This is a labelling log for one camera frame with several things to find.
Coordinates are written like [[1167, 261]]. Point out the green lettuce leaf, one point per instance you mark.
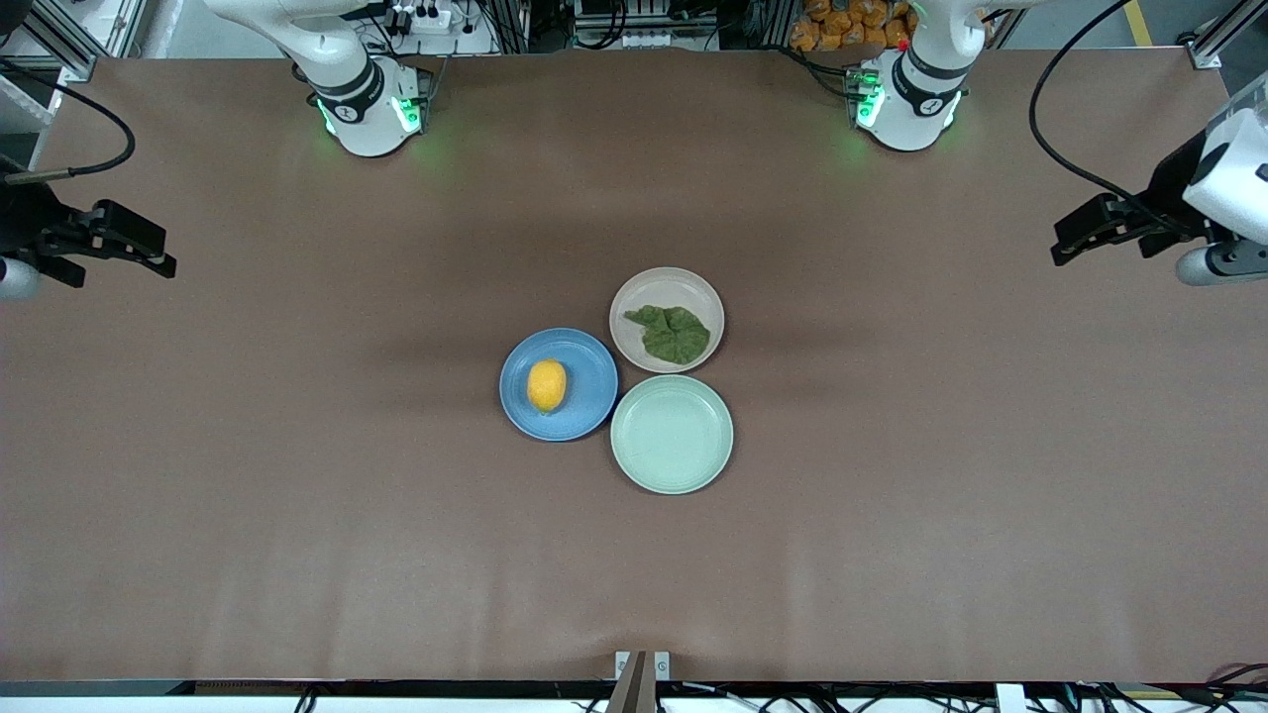
[[674, 337]]

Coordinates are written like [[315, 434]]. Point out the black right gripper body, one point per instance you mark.
[[22, 220]]

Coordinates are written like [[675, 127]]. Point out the bag of oranges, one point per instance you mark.
[[852, 25]]

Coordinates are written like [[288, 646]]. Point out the yellow lemon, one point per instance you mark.
[[547, 386]]

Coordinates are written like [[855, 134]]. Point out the blue plate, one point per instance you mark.
[[589, 381]]

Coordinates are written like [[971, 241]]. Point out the aluminium frame profile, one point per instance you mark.
[[89, 40], [1223, 35]]

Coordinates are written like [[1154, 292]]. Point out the metal table edge bracket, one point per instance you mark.
[[641, 678]]

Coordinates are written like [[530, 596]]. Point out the beige plate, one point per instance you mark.
[[664, 287]]

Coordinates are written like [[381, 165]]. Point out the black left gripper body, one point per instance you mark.
[[1173, 190]]

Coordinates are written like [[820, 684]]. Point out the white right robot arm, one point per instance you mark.
[[362, 94]]

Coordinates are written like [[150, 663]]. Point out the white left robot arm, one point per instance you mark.
[[916, 99]]

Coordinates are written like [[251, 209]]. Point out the white power strip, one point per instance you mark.
[[421, 20]]

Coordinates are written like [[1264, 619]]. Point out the pale green plate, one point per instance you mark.
[[672, 434]]

